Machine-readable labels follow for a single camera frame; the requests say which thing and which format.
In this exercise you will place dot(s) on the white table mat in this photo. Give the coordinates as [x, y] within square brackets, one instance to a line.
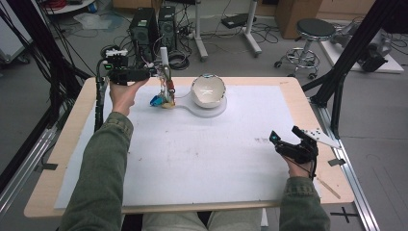
[198, 166]

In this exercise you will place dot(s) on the white round table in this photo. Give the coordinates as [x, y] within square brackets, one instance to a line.
[69, 7]

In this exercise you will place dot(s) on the brown cardboard box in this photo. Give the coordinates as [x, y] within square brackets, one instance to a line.
[296, 17]

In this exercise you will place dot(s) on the black frame strut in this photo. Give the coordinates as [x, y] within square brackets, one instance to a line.
[38, 41]
[352, 48]

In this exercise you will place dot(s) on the bunch of colourful key tags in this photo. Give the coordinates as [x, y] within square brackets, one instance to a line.
[157, 100]

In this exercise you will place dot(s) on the aluminium rail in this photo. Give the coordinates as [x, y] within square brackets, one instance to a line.
[351, 179]
[22, 176]

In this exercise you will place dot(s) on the thin wooden stick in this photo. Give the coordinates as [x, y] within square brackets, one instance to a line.
[328, 188]

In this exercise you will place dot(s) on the white power supply box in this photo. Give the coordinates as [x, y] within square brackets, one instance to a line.
[108, 66]

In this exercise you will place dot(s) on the white stand leg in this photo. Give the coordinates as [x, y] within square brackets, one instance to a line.
[199, 35]
[251, 32]

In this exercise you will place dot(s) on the white eggshell-shaped bowl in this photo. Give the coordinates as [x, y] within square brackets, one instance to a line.
[208, 93]

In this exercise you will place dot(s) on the black round stool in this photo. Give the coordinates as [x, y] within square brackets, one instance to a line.
[314, 29]

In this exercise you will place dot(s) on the flat black box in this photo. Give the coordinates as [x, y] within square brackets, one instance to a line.
[237, 20]

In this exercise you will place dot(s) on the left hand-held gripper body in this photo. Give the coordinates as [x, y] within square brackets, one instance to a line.
[128, 75]

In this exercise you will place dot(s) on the white key stand with pole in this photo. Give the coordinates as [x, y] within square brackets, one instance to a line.
[200, 110]

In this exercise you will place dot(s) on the slim black computer tower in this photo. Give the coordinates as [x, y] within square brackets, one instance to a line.
[167, 25]

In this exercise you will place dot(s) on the large black computer tower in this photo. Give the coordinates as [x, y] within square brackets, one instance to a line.
[142, 29]

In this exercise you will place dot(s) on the black tape cross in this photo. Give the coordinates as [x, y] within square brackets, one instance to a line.
[344, 214]

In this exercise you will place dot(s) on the clear plastic bag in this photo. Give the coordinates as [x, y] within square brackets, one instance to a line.
[93, 20]

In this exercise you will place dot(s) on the person's left hand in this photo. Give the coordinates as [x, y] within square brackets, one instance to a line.
[123, 96]

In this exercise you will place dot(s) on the person's leg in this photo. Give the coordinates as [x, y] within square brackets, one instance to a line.
[173, 223]
[234, 221]

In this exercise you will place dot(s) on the white panel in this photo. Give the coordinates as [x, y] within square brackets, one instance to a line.
[11, 38]

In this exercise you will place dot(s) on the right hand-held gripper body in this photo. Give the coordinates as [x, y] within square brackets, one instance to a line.
[301, 152]

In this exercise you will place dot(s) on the person's left leg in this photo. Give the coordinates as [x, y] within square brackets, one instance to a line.
[173, 223]

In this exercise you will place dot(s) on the person's right hand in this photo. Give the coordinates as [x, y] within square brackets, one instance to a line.
[298, 170]

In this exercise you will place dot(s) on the black tape piece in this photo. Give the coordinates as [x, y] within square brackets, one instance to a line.
[49, 166]
[336, 162]

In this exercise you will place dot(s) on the white platform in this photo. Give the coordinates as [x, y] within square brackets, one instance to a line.
[393, 65]

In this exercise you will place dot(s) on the person's right leg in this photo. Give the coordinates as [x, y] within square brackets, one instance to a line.
[234, 221]

